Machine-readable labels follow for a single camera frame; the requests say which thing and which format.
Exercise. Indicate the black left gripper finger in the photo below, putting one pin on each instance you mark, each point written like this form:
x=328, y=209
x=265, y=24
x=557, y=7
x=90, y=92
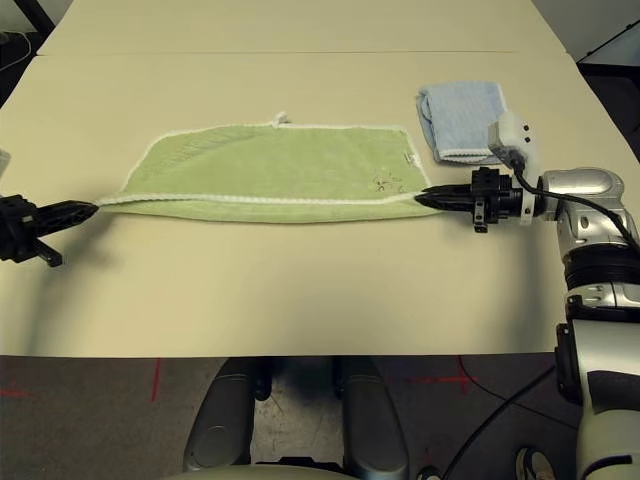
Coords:
x=65, y=209
x=62, y=221

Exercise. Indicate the folded light blue towel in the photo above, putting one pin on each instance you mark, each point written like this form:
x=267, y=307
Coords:
x=460, y=115

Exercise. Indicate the green towel with white trim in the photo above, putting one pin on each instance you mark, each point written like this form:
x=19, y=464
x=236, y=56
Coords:
x=275, y=165

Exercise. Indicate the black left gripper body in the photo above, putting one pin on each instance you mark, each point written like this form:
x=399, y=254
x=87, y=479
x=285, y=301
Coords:
x=17, y=225

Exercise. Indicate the grey round disc object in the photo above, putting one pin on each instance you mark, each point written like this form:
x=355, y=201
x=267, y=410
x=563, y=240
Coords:
x=535, y=462

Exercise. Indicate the beige robot torso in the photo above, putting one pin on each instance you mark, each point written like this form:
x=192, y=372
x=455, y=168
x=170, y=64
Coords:
x=260, y=472

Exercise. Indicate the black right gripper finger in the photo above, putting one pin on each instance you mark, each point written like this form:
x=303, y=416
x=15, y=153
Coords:
x=450, y=204
x=450, y=192

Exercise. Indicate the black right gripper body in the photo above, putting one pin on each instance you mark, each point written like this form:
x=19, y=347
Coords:
x=495, y=200

